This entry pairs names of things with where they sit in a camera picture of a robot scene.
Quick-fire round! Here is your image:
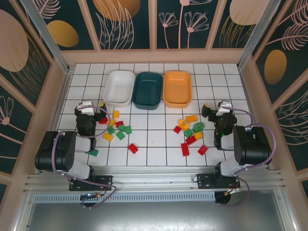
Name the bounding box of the white plastic container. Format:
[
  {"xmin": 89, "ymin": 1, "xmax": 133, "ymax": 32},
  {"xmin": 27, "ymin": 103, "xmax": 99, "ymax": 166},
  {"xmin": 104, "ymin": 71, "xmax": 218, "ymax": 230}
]
[{"xmin": 103, "ymin": 69, "xmax": 136, "ymax": 107}]

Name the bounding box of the yellow lego window piece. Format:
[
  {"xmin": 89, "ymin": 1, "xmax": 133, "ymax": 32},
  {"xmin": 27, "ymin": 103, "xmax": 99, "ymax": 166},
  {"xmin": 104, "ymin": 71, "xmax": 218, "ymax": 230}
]
[{"xmin": 178, "ymin": 119, "xmax": 190, "ymax": 131}]

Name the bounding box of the aluminium frame post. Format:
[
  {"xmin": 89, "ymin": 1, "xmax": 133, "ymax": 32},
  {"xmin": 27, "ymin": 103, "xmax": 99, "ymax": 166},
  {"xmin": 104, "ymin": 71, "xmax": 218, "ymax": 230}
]
[
  {"xmin": 237, "ymin": 0, "xmax": 277, "ymax": 72},
  {"xmin": 20, "ymin": 0, "xmax": 71, "ymax": 74}
]

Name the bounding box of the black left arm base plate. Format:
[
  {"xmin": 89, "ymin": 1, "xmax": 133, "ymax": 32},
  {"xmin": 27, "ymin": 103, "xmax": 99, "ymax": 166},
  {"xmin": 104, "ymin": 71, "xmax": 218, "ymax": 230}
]
[{"xmin": 69, "ymin": 175, "xmax": 114, "ymax": 192}]

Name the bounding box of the small circuit board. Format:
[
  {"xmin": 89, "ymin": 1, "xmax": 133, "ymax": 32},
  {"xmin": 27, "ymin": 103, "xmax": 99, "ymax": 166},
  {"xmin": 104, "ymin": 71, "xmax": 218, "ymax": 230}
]
[{"xmin": 80, "ymin": 192, "xmax": 102, "ymax": 200}]

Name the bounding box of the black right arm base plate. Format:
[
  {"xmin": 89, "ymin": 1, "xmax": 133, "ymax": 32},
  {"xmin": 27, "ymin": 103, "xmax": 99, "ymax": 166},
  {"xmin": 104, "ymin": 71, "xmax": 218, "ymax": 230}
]
[{"xmin": 196, "ymin": 173, "xmax": 241, "ymax": 191}]

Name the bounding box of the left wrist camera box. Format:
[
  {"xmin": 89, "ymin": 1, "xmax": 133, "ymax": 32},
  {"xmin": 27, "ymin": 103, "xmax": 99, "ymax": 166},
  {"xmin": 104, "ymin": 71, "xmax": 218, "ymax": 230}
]
[{"xmin": 76, "ymin": 100, "xmax": 95, "ymax": 116}]

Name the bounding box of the teal plastic container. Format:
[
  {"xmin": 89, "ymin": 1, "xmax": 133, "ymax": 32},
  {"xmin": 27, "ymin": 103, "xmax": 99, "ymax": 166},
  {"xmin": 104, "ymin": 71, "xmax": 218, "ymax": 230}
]
[{"xmin": 131, "ymin": 71, "xmax": 164, "ymax": 111}]

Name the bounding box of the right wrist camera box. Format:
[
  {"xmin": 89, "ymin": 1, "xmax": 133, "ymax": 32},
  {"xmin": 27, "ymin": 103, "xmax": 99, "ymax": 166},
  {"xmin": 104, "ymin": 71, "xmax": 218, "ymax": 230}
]
[{"xmin": 217, "ymin": 100, "xmax": 233, "ymax": 112}]

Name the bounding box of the green round lego piece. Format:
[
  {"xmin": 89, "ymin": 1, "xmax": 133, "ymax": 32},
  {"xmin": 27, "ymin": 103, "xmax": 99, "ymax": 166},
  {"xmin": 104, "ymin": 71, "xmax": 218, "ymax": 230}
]
[{"xmin": 192, "ymin": 122, "xmax": 205, "ymax": 133}]

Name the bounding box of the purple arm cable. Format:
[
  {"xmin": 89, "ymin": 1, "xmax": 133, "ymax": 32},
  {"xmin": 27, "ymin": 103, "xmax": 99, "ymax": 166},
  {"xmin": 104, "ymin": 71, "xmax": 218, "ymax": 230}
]
[
  {"xmin": 51, "ymin": 105, "xmax": 118, "ymax": 209},
  {"xmin": 226, "ymin": 107, "xmax": 276, "ymax": 208}
]

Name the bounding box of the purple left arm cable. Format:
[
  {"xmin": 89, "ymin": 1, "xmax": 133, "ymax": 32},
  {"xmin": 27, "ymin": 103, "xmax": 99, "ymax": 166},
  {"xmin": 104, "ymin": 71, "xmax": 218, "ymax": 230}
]
[{"xmin": 51, "ymin": 105, "xmax": 118, "ymax": 209}]

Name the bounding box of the grey metal sheet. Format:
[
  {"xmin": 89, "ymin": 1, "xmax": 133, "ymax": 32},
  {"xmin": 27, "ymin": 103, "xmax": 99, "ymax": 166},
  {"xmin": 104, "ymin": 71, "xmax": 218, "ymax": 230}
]
[{"xmin": 24, "ymin": 202, "xmax": 292, "ymax": 231}]

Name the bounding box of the aluminium mounting rail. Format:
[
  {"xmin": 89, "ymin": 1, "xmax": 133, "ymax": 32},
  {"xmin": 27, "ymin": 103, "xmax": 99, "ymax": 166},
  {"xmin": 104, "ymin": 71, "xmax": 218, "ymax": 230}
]
[{"xmin": 23, "ymin": 165, "xmax": 284, "ymax": 193}]

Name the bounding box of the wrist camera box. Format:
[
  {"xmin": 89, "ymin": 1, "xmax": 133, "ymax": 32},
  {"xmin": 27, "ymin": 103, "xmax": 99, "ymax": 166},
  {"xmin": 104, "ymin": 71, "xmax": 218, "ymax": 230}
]
[
  {"xmin": 76, "ymin": 100, "xmax": 95, "ymax": 116},
  {"xmin": 217, "ymin": 100, "xmax": 233, "ymax": 112}
]

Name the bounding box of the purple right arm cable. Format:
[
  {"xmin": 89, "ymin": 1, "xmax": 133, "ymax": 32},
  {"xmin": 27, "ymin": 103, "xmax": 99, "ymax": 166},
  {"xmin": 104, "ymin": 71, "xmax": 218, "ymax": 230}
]
[{"xmin": 226, "ymin": 107, "xmax": 276, "ymax": 208}]

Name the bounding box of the orange plastic container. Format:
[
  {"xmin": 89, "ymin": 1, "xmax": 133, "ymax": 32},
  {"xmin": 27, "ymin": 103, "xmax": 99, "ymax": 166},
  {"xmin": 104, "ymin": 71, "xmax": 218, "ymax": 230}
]
[{"xmin": 162, "ymin": 70, "xmax": 193, "ymax": 108}]

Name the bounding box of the slotted grey cable duct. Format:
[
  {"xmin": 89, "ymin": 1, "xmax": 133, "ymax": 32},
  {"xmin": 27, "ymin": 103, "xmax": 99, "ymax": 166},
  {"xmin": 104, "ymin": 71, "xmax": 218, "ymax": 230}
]
[{"xmin": 32, "ymin": 192, "xmax": 217, "ymax": 203}]

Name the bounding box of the aluminium table side rail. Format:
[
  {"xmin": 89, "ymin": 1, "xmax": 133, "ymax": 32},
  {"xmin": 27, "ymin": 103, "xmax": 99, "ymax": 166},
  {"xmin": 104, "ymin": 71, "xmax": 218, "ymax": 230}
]
[
  {"xmin": 43, "ymin": 68, "xmax": 73, "ymax": 171},
  {"xmin": 238, "ymin": 67, "xmax": 272, "ymax": 170}
]

